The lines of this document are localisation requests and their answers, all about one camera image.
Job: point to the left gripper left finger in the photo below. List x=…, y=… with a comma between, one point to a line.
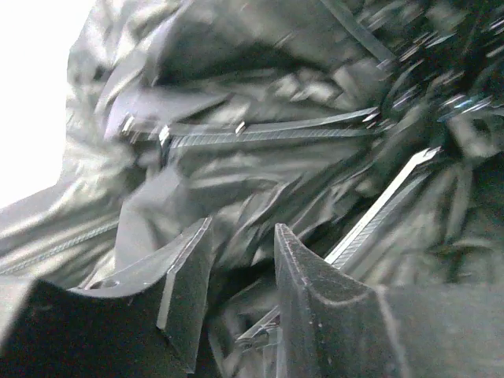
x=143, y=321

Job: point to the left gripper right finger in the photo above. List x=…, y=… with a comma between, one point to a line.
x=335, y=326

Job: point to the blue umbrella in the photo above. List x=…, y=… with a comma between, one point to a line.
x=372, y=129

